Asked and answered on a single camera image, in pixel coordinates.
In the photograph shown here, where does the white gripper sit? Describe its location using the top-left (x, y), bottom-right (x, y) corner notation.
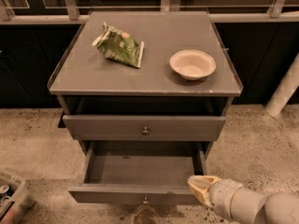
top-left (188, 175), bottom-right (243, 217)

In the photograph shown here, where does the grey drawer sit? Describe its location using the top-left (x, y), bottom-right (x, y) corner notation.
top-left (69, 141), bottom-right (206, 205)
top-left (63, 115), bottom-right (226, 141)

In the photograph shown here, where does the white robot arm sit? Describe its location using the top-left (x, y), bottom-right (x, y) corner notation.
top-left (188, 54), bottom-right (299, 224)

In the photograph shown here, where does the brass middle drawer knob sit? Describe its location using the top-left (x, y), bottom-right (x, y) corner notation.
top-left (143, 197), bottom-right (149, 204)

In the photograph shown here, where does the brass drawer knob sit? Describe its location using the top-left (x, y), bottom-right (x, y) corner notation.
top-left (143, 197), bottom-right (149, 204)
top-left (142, 127), bottom-right (150, 135)

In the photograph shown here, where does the brass top drawer knob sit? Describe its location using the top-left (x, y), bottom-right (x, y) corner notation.
top-left (142, 127), bottom-right (150, 135)

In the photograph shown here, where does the grey wooden drawer cabinet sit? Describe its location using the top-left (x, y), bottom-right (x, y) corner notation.
top-left (47, 10), bottom-right (244, 161)

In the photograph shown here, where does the grey top drawer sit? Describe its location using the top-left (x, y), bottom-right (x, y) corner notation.
top-left (63, 115), bottom-right (226, 141)

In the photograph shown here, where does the white paper bowl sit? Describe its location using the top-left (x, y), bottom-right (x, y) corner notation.
top-left (169, 49), bottom-right (216, 81)

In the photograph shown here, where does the green chip bag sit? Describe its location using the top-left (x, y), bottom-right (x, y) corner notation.
top-left (92, 22), bottom-right (144, 69)

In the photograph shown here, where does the clear plastic storage bin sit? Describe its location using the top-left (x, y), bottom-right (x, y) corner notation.
top-left (0, 169), bottom-right (35, 224)

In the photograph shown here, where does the soda can in bin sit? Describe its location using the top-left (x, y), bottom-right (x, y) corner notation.
top-left (0, 185), bottom-right (9, 195)

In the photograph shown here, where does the metal railing with glass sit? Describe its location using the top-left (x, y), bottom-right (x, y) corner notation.
top-left (0, 0), bottom-right (299, 24)

